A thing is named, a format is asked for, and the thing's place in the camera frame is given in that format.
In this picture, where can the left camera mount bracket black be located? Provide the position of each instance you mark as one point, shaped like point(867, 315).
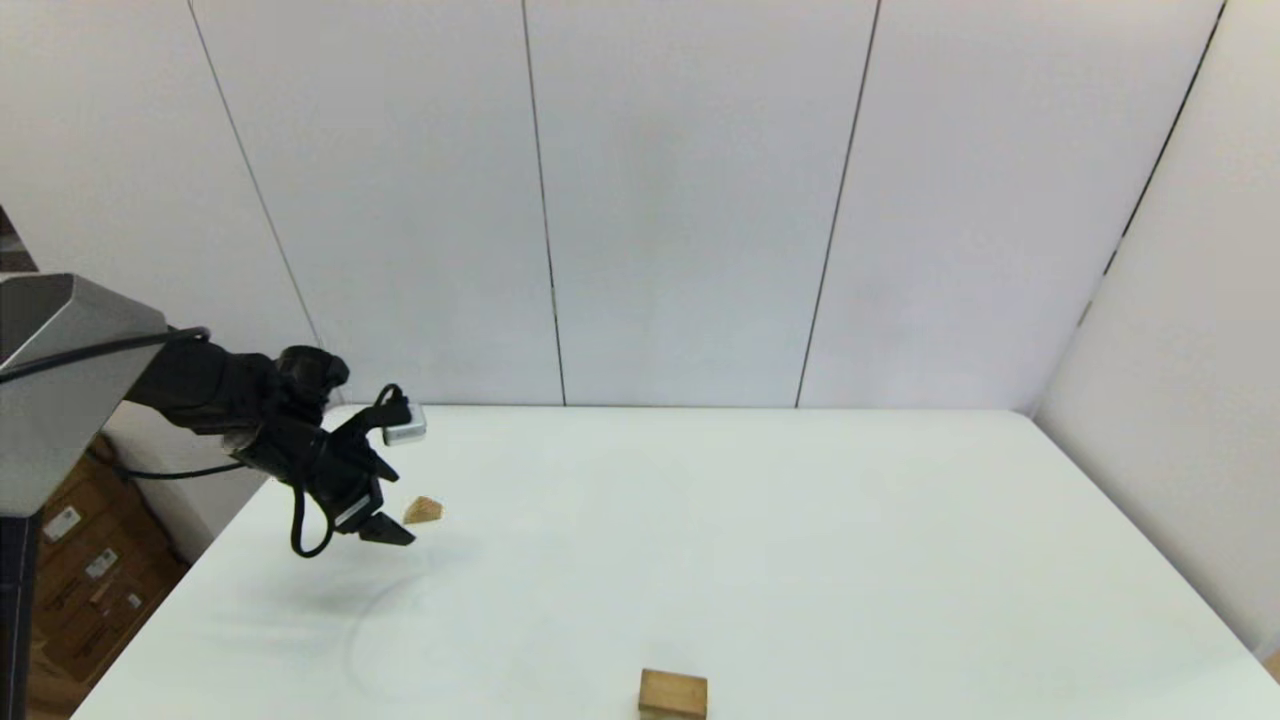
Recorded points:
point(365, 430)

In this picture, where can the rectangular wooden building block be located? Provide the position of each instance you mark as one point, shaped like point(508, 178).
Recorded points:
point(673, 692)

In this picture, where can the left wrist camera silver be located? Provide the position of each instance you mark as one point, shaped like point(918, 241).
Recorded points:
point(405, 430)

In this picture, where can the cardboard box with white labels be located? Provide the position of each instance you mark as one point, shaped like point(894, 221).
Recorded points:
point(100, 590)

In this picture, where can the triangular wooden building block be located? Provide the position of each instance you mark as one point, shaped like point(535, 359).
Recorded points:
point(425, 513)

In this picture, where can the plain brown cardboard box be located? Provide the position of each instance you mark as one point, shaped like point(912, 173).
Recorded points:
point(55, 690)

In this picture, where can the arched wooden building block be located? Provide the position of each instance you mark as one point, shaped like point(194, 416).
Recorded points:
point(672, 716)

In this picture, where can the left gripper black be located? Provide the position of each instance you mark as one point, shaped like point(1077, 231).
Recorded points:
point(320, 470)

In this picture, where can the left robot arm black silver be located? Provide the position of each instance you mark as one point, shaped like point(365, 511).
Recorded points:
point(190, 385)

